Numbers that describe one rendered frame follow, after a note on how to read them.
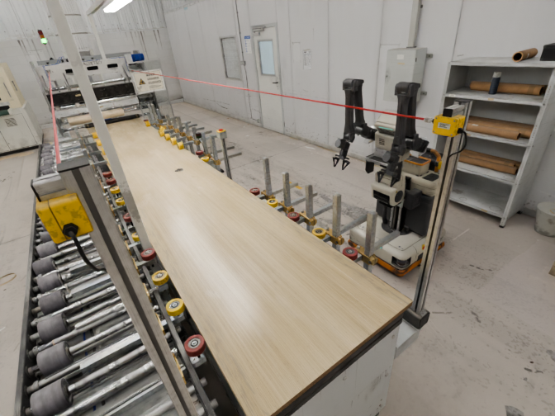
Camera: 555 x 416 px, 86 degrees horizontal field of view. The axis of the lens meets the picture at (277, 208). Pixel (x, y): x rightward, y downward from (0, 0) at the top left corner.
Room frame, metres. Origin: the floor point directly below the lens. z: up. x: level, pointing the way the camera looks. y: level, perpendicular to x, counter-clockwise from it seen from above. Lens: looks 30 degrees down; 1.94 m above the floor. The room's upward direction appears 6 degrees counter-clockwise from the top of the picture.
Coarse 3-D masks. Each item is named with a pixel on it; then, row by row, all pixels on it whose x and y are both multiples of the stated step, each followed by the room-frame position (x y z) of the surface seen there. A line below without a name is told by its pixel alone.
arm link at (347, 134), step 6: (354, 84) 2.17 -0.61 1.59; (348, 90) 2.20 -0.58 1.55; (354, 90) 2.17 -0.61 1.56; (348, 96) 2.20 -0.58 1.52; (348, 102) 2.20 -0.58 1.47; (348, 108) 2.20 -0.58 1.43; (348, 114) 2.20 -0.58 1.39; (348, 120) 2.20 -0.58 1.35; (348, 126) 2.19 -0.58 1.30; (348, 132) 2.19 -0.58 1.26; (354, 132) 2.20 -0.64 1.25; (348, 138) 2.19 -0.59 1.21
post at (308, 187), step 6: (306, 186) 1.67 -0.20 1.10; (306, 192) 1.67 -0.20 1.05; (312, 192) 1.68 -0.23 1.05; (306, 198) 1.68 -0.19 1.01; (312, 198) 1.68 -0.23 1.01; (306, 204) 1.68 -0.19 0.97; (312, 204) 1.68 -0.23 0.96; (306, 210) 1.68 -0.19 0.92; (312, 210) 1.68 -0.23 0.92; (306, 216) 1.68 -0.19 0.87; (312, 216) 1.67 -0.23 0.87; (306, 228) 1.69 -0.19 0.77; (312, 228) 1.67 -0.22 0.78
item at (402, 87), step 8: (400, 88) 1.85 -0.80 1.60; (408, 88) 1.82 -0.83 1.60; (416, 88) 1.86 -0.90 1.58; (416, 96) 1.89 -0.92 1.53; (408, 104) 1.89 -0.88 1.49; (408, 112) 1.89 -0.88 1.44; (408, 120) 1.89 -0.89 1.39; (408, 128) 1.90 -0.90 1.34; (408, 136) 1.90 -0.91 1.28; (416, 136) 1.87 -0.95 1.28; (416, 144) 1.88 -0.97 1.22
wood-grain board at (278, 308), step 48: (96, 144) 3.88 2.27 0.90; (144, 144) 3.65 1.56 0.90; (144, 192) 2.25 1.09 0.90; (192, 192) 2.16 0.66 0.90; (240, 192) 2.07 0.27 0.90; (192, 240) 1.49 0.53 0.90; (240, 240) 1.44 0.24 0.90; (288, 240) 1.40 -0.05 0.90; (192, 288) 1.08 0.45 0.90; (240, 288) 1.05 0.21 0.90; (288, 288) 1.02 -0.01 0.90; (336, 288) 0.99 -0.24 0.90; (384, 288) 0.96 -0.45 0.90; (240, 336) 0.79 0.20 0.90; (288, 336) 0.77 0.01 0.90; (336, 336) 0.74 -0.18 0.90; (240, 384) 0.60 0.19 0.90; (288, 384) 0.58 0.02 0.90
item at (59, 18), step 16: (48, 0) 1.50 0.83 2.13; (96, 0) 4.35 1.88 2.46; (64, 16) 1.52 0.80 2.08; (64, 32) 1.51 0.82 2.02; (96, 32) 5.43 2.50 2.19; (64, 48) 1.50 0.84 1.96; (80, 64) 1.51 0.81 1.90; (80, 80) 1.50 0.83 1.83; (96, 112) 1.51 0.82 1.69; (96, 128) 1.50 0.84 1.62; (112, 144) 1.52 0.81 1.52; (112, 160) 1.51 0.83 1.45; (128, 192) 1.51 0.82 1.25; (128, 208) 1.50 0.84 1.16; (144, 240) 1.51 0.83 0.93
